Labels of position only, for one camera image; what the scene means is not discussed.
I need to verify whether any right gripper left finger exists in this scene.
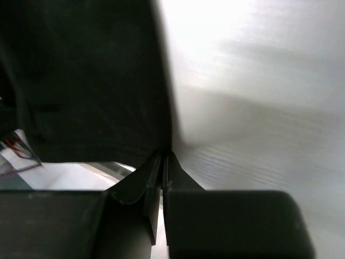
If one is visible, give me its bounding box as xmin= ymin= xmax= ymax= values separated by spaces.
xmin=92 ymin=152 xmax=162 ymax=259

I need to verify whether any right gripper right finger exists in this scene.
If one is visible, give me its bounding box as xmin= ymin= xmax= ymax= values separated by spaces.
xmin=163 ymin=154 xmax=315 ymax=259

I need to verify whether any black t shirt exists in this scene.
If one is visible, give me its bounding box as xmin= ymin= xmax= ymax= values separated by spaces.
xmin=1 ymin=1 xmax=172 ymax=167

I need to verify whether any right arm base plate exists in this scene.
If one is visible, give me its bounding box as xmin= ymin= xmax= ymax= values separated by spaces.
xmin=1 ymin=129 xmax=43 ymax=190

